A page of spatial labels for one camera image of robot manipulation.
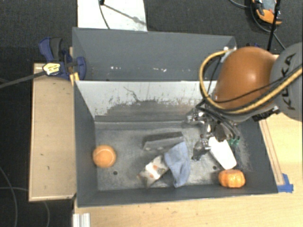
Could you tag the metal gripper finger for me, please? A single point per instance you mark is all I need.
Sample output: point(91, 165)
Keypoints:
point(198, 152)
point(206, 144)

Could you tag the white plastic bottle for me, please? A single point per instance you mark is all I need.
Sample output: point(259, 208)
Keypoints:
point(223, 154)

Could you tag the blue cloth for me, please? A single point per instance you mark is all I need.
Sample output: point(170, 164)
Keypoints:
point(180, 162)

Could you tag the dark grey flat block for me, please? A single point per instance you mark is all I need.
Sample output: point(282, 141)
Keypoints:
point(163, 141)

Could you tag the orange toy pumpkin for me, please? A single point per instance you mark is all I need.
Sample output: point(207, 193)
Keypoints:
point(232, 178)

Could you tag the white patterned packet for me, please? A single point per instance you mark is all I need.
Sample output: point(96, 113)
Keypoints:
point(154, 170)

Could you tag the grey metal bin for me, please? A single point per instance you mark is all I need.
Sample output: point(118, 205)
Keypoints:
point(132, 96)

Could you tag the orange ball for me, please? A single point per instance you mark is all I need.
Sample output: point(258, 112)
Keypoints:
point(104, 156)

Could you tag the pale wood board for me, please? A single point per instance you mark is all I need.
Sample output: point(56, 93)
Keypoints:
point(53, 136)

